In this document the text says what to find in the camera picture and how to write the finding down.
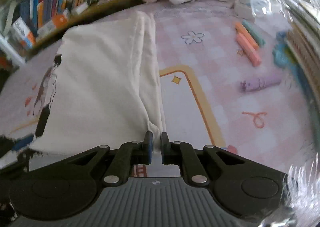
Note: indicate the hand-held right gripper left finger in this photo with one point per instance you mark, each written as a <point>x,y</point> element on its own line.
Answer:
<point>149,149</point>

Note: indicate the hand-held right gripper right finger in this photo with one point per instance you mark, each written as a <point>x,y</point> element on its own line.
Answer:
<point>163,149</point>

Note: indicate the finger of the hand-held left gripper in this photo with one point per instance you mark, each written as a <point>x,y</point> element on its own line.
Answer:
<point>42,122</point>
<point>23,142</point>

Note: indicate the cream printed T-shirt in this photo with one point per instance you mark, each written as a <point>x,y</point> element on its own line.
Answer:
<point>100,79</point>

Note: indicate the white wooden bookshelf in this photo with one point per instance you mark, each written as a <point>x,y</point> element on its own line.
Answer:
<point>15,49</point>

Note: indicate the pink checked cartoon desk mat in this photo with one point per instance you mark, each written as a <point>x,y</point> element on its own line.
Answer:
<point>225,97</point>

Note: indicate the tall white orange box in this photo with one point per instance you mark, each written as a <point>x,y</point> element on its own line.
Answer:
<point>23,33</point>

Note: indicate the flat white orange box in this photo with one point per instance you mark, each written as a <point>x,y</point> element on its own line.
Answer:
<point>57,21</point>

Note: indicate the purple stick bundle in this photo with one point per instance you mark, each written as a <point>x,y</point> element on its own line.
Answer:
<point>260,83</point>

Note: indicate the small white case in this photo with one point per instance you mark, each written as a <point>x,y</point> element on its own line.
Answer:
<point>80,8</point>

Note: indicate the salmon pink stick bundle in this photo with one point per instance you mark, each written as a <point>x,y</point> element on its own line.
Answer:
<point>250,51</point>

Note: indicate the orange stick bundle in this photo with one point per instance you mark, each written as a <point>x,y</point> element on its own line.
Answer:
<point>246,34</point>

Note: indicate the green stick bundle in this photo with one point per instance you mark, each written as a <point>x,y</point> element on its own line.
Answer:
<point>255,33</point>

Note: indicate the blue plastic toy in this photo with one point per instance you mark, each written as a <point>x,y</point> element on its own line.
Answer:
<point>282,52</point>

